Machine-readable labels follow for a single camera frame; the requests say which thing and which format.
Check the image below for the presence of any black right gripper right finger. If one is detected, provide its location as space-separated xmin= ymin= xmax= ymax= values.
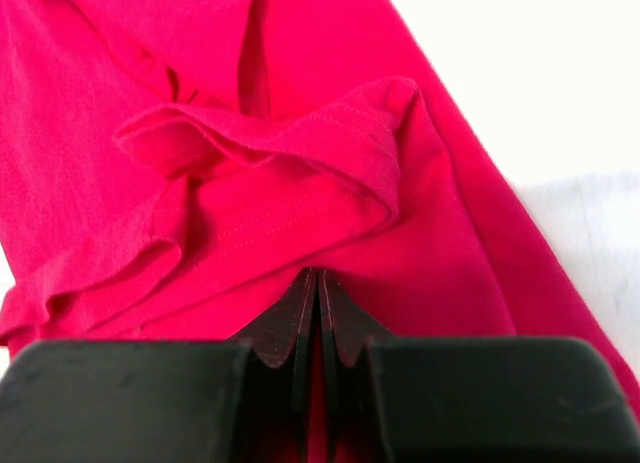
xmin=317 ymin=271 xmax=639 ymax=462

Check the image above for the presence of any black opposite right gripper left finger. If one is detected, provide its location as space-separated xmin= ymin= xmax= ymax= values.
xmin=1 ymin=269 xmax=317 ymax=462

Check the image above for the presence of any red t shirt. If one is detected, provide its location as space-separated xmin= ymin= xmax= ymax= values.
xmin=0 ymin=0 xmax=640 ymax=463

